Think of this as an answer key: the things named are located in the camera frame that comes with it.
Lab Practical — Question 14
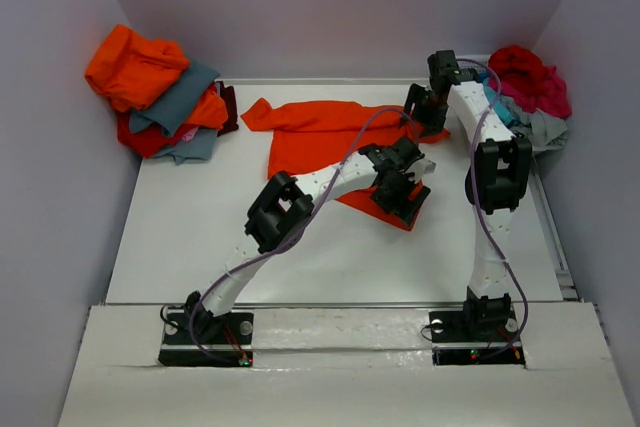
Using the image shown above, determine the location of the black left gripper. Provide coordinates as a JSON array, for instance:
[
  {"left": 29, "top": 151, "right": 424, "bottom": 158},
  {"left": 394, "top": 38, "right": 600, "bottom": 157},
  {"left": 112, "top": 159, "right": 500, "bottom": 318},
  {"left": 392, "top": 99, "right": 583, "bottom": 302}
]
[{"left": 370, "top": 170, "right": 429, "bottom": 229}]

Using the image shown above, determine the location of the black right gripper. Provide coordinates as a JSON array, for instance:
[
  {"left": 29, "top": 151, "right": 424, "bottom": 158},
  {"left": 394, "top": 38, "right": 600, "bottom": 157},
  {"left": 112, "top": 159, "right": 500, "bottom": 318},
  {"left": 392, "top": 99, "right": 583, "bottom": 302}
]
[{"left": 398, "top": 82, "right": 448, "bottom": 138}]

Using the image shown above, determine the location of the orange t shirt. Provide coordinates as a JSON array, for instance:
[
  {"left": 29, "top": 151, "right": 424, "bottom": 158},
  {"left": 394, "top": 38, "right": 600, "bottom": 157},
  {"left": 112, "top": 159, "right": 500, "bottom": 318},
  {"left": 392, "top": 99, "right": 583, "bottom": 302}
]
[{"left": 242, "top": 99, "right": 420, "bottom": 230}]

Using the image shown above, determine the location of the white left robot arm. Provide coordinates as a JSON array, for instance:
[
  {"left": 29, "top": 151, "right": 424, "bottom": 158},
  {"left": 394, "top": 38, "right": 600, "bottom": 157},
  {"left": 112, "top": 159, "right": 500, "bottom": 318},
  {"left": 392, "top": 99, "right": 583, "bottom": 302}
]
[{"left": 184, "top": 136, "right": 435, "bottom": 348}]

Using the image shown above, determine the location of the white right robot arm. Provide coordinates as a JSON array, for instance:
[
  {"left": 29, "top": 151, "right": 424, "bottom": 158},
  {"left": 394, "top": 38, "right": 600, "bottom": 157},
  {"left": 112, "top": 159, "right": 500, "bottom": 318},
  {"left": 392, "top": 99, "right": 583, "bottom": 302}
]
[{"left": 404, "top": 50, "right": 532, "bottom": 344}]

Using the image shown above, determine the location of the white plastic laundry basket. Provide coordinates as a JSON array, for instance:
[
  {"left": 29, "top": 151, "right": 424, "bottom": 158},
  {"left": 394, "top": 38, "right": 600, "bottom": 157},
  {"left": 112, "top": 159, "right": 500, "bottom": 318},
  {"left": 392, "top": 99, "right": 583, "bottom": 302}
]
[{"left": 460, "top": 58, "right": 568, "bottom": 154}]

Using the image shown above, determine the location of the teal shirt in basket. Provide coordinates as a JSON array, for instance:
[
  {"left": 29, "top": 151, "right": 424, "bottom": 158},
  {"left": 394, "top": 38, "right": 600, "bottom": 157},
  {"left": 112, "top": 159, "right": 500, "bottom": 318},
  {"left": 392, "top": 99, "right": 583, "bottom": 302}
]
[{"left": 480, "top": 72, "right": 516, "bottom": 128}]

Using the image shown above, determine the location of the red shirt in basket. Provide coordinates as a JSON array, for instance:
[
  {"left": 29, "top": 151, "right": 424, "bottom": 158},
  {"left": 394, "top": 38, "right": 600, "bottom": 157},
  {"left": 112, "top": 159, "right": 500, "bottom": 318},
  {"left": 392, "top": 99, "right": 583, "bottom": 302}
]
[{"left": 489, "top": 45, "right": 547, "bottom": 95}]

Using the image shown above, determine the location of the grey shirt in basket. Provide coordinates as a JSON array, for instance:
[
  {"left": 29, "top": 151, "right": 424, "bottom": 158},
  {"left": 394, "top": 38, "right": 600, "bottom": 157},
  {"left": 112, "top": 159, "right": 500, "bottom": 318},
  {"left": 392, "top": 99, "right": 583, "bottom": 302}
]
[{"left": 501, "top": 96, "right": 569, "bottom": 153}]

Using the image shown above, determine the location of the magenta shirt in basket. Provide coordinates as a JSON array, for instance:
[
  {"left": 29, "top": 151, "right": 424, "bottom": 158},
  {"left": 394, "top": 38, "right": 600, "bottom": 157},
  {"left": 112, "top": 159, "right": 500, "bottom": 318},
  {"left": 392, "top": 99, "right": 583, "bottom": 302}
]
[{"left": 502, "top": 65, "right": 573, "bottom": 119}]

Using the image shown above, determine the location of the dark maroon folded shirt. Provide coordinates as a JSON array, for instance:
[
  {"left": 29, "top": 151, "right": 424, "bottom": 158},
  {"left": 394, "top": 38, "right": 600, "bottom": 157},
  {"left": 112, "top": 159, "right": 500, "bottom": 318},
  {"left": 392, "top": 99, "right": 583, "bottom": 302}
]
[{"left": 216, "top": 81, "right": 239, "bottom": 137}]

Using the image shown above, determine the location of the pink folded shirt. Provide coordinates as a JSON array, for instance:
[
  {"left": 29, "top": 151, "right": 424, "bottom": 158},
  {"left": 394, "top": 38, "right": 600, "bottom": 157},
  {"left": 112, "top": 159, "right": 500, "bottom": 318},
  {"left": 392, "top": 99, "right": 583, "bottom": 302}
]
[{"left": 181, "top": 126, "right": 199, "bottom": 142}]

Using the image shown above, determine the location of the grey-blue folded shirt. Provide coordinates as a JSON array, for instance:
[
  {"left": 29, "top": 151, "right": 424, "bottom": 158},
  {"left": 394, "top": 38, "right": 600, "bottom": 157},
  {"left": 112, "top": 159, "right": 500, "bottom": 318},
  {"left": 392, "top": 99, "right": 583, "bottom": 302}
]
[{"left": 130, "top": 60, "right": 219, "bottom": 136}]

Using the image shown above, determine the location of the red folded shirt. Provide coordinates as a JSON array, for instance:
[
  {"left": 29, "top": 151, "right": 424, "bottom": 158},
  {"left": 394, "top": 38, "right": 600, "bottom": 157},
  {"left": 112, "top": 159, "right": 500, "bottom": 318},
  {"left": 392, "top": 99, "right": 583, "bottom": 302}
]
[{"left": 116, "top": 88, "right": 227, "bottom": 158}]

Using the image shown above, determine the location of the orange folded shirt on pile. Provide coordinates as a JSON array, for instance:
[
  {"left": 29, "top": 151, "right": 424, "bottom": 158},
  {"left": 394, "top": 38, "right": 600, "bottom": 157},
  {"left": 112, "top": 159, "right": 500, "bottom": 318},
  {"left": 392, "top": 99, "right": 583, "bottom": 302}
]
[{"left": 85, "top": 24, "right": 191, "bottom": 112}]

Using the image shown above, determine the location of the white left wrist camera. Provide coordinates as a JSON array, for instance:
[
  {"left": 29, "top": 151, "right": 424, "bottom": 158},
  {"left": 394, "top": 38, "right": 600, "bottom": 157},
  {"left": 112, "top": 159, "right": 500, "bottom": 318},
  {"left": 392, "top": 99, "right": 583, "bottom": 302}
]
[{"left": 404, "top": 155, "right": 436, "bottom": 183}]

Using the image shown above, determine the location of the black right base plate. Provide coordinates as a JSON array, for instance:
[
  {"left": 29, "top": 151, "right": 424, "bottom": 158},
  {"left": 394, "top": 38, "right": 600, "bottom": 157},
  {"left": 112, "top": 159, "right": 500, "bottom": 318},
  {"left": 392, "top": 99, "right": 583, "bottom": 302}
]
[{"left": 421, "top": 310, "right": 526, "bottom": 367}]

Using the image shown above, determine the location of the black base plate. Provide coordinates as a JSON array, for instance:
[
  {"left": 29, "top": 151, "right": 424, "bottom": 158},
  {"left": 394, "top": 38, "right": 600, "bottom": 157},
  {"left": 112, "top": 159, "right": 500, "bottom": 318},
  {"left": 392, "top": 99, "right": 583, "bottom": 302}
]
[
  {"left": 158, "top": 306, "right": 254, "bottom": 368},
  {"left": 421, "top": 310, "right": 526, "bottom": 367}
]

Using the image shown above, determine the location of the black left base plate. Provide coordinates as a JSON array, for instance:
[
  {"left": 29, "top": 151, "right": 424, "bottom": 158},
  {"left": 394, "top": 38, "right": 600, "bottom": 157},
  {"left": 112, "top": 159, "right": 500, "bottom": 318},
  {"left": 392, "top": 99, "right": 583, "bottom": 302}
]
[{"left": 158, "top": 306, "right": 254, "bottom": 368}]

